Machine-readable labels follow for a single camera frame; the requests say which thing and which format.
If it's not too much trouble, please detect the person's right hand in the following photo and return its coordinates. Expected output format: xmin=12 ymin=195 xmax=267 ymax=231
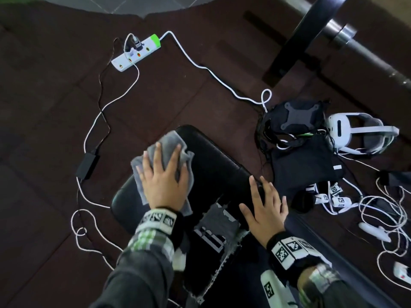
xmin=239 ymin=175 xmax=289 ymax=249

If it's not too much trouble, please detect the person's left hand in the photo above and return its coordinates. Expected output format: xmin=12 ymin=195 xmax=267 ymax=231
xmin=136 ymin=142 xmax=190 ymax=212

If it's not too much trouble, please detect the grey cleaning cloth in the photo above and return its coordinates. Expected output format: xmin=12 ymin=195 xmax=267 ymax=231
xmin=131 ymin=130 xmax=196 ymax=217

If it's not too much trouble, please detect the black bench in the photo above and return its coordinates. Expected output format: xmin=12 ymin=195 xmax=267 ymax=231
xmin=110 ymin=124 xmax=402 ymax=308

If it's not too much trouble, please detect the person's left forearm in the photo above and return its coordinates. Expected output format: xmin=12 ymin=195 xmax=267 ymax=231
xmin=89 ymin=234 xmax=176 ymax=308

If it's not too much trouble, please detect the person's right forearm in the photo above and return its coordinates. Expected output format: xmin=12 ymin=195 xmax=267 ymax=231
xmin=297 ymin=264 xmax=376 ymax=308

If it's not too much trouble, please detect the left marker wristband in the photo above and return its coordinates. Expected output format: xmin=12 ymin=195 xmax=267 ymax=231
xmin=134 ymin=207 xmax=185 ymax=252

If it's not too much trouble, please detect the marker wristband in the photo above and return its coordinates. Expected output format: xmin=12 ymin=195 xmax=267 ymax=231
xmin=266 ymin=231 xmax=333 ymax=287
xmin=134 ymin=207 xmax=185 ymax=252

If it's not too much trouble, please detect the right marker wristband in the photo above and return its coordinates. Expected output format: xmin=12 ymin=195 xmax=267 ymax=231
xmin=266 ymin=231 xmax=333 ymax=287

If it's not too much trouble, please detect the black power brick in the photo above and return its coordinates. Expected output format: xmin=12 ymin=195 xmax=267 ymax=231
xmin=75 ymin=152 xmax=100 ymax=181

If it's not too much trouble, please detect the white handheld controller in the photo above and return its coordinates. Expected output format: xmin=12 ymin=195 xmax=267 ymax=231
xmin=358 ymin=222 xmax=392 ymax=243

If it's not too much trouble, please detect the white headset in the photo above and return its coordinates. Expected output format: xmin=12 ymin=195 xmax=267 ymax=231
xmin=326 ymin=113 xmax=400 ymax=155

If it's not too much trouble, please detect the black power adapter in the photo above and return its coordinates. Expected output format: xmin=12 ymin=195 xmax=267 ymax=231
xmin=378 ymin=169 xmax=411 ymax=189

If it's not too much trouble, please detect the white power strip green end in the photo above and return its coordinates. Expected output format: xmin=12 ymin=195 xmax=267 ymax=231
xmin=111 ymin=34 xmax=161 ymax=73
xmin=393 ymin=261 xmax=411 ymax=285

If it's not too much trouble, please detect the black yellow print weight plate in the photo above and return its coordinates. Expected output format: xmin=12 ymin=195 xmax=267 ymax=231
xmin=263 ymin=0 xmax=349 ymax=87

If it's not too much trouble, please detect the steel barbell bar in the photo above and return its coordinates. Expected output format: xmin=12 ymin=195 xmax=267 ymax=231
xmin=279 ymin=0 xmax=411 ymax=90

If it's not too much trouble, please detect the black head-mount device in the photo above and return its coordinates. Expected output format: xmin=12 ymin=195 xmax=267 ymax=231
xmin=255 ymin=99 xmax=346 ymax=213

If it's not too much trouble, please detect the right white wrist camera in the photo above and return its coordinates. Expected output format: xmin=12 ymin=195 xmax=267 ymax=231
xmin=260 ymin=269 xmax=299 ymax=308

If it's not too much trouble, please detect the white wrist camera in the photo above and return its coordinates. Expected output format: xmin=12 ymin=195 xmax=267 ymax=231
xmin=260 ymin=269 xmax=299 ymax=308
xmin=173 ymin=248 xmax=188 ymax=272

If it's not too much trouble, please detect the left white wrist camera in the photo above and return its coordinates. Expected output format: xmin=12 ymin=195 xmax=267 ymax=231
xmin=173 ymin=248 xmax=188 ymax=272

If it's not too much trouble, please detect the thick white cord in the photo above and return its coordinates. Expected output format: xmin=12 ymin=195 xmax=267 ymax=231
xmin=70 ymin=33 xmax=180 ymax=308

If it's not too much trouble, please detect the long black floor cord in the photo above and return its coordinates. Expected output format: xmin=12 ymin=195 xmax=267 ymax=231
xmin=75 ymin=37 xmax=121 ymax=254

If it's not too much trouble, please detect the tangle of white cables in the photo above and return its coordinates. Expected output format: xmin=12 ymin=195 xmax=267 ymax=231
xmin=305 ymin=150 xmax=411 ymax=292

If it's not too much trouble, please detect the long white cable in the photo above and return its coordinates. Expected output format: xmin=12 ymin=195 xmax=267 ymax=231
xmin=159 ymin=31 xmax=273 ymax=113

